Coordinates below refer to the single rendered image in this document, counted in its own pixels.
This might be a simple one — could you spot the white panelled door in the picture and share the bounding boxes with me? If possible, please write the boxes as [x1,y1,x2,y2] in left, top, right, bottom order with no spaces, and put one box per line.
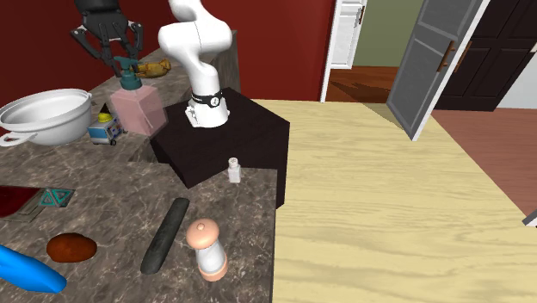
[320,0,368,104]

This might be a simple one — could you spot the dark brown panelled door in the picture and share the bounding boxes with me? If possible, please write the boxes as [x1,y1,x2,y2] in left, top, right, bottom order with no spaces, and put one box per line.
[433,0,537,113]

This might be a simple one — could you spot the grey panelled door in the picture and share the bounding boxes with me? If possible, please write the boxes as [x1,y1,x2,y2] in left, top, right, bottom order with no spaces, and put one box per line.
[386,0,491,142]

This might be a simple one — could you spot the peach and white pepper mill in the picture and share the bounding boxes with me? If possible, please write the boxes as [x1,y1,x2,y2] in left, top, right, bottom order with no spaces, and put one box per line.
[185,218,229,282]

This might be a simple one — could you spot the pink soap dispenser teal pump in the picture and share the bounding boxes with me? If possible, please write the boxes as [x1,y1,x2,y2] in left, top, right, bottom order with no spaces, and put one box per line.
[109,56,170,138]

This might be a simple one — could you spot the flat book with teal triangles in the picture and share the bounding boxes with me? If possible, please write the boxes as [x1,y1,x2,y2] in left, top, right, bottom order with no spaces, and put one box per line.
[0,185,76,224]

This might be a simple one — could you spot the yellow toy figure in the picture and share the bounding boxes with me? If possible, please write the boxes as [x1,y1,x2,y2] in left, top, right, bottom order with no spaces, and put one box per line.
[135,59,173,79]

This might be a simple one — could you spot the long dark grey bar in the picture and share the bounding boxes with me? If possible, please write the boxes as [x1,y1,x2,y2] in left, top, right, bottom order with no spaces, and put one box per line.
[139,196,191,276]

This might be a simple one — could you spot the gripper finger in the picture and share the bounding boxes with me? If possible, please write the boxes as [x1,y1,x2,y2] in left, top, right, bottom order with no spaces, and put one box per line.
[119,21,145,64]
[70,26,123,77]

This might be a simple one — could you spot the blue rounded object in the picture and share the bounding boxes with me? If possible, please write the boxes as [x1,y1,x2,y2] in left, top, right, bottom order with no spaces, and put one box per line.
[0,244,68,294]

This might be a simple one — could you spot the small white salt shaker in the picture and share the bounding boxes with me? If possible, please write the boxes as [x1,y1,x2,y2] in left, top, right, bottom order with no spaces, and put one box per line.
[227,157,243,185]

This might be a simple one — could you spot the small blue white toy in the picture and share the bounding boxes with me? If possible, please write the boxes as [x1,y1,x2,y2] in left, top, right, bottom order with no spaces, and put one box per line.
[87,102,127,146]

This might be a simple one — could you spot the brown round potato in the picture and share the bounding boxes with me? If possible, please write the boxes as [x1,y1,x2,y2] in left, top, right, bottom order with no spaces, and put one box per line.
[46,232,98,264]

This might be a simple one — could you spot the dark robot stand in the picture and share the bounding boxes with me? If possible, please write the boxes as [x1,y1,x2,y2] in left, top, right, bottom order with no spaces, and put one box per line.
[149,87,291,210]

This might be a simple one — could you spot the white pot with handles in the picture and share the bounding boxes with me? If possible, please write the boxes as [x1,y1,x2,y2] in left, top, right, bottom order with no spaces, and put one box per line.
[0,88,93,148]

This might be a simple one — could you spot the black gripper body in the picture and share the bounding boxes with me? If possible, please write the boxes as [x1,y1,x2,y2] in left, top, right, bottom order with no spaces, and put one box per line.
[74,0,128,46]

